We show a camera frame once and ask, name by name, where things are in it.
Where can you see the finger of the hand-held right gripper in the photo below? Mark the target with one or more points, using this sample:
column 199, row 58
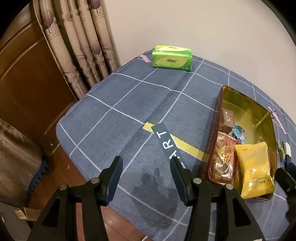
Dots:
column 285, row 179
column 291, row 160

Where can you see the blue candy wrapper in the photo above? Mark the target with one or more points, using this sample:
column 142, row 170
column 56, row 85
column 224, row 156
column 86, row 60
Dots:
column 238, row 133

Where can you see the blue foam mat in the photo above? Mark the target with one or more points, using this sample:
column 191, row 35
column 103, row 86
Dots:
column 38, row 176

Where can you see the dark red tin box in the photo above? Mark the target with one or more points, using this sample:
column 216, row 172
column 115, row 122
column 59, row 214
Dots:
column 242, row 104

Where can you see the blue checked tablecloth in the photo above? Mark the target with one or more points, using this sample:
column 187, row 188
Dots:
column 127, row 97

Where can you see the green candy wrapper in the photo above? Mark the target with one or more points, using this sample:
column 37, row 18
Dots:
column 281, row 150

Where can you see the brown wooden door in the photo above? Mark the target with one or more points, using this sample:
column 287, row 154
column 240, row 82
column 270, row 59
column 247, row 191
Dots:
column 27, row 81

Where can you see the beige patterned curtain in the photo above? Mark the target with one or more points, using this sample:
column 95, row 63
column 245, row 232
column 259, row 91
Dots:
column 81, row 46

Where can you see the silver green snack packet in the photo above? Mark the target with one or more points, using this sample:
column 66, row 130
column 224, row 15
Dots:
column 287, row 148

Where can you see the small cardboard box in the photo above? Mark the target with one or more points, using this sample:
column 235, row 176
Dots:
column 26, row 213

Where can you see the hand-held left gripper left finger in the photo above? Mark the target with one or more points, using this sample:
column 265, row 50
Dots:
column 112, row 183

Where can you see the white plastic box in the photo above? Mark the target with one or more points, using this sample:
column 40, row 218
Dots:
column 11, row 224

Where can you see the brown patterned cloth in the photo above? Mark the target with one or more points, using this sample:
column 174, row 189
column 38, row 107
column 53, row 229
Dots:
column 13, row 166

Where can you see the green tissue pack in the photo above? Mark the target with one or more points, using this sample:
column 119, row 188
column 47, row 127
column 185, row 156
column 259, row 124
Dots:
column 172, row 58

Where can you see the small yellow snack packet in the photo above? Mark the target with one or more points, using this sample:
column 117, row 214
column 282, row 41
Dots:
column 253, row 166

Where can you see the small red brown packet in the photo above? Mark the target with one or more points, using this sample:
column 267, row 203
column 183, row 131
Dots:
column 226, row 120

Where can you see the clear fried twist snack packet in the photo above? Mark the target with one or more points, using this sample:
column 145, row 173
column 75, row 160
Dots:
column 223, row 157

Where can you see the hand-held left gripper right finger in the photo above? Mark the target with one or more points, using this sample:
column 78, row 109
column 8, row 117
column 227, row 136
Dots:
column 180, row 182

